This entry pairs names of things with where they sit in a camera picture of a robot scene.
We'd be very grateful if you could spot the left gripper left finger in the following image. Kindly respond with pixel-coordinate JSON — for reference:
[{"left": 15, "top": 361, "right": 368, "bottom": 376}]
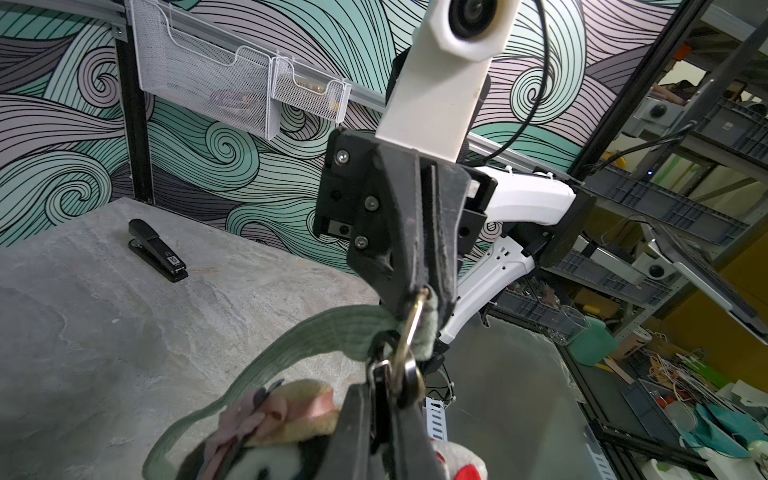
[{"left": 314, "top": 384, "right": 372, "bottom": 480}]

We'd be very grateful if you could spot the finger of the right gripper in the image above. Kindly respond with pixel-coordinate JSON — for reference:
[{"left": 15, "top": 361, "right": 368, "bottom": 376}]
[
  {"left": 428, "top": 162, "right": 471, "bottom": 321},
  {"left": 347, "top": 146, "right": 427, "bottom": 317}
]

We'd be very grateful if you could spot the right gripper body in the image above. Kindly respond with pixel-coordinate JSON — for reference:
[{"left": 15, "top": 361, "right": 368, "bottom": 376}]
[{"left": 311, "top": 127, "right": 499, "bottom": 256}]

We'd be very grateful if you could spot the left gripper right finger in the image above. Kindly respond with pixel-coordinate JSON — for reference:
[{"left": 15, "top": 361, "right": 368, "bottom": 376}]
[{"left": 390, "top": 404, "right": 444, "bottom": 480}]

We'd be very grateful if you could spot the red white plush keychain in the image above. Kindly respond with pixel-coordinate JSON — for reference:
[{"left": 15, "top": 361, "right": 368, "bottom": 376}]
[{"left": 432, "top": 440, "right": 488, "bottom": 480}]

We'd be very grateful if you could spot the green fabric bag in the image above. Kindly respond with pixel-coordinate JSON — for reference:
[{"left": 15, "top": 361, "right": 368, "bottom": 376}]
[{"left": 142, "top": 288, "right": 438, "bottom": 479}]

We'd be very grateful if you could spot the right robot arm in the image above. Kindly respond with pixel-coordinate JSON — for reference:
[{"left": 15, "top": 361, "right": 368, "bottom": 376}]
[{"left": 313, "top": 128, "right": 595, "bottom": 343}]

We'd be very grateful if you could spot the black stapler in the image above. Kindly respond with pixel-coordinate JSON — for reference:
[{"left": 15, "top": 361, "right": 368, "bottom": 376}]
[{"left": 128, "top": 219, "right": 188, "bottom": 283}]

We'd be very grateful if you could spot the small clear wall bin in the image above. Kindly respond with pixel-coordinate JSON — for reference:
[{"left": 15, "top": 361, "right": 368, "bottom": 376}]
[{"left": 271, "top": 56, "right": 351, "bottom": 124}]

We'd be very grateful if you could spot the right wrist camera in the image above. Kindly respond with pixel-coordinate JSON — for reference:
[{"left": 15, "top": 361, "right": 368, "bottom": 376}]
[{"left": 375, "top": 1, "right": 520, "bottom": 162}]

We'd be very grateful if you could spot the large clear wall bin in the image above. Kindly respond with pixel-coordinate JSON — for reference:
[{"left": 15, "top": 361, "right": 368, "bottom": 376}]
[{"left": 128, "top": 1, "right": 280, "bottom": 140}]

